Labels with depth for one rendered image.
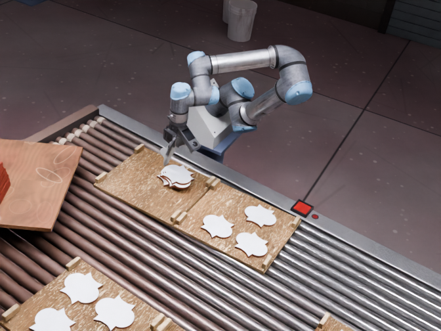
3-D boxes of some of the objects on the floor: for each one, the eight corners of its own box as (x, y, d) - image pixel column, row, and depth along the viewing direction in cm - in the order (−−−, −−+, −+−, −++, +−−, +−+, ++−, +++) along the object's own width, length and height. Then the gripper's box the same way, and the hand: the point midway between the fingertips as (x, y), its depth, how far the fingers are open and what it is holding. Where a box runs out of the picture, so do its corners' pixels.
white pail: (220, 37, 575) (224, 4, 552) (231, 28, 597) (235, -4, 575) (246, 45, 567) (251, 12, 544) (256, 35, 589) (261, 2, 566)
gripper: (189, 106, 225) (186, 144, 238) (151, 121, 214) (150, 159, 226) (203, 115, 221) (199, 154, 233) (164, 131, 209) (163, 170, 222)
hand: (179, 160), depth 228 cm, fingers open, 14 cm apart
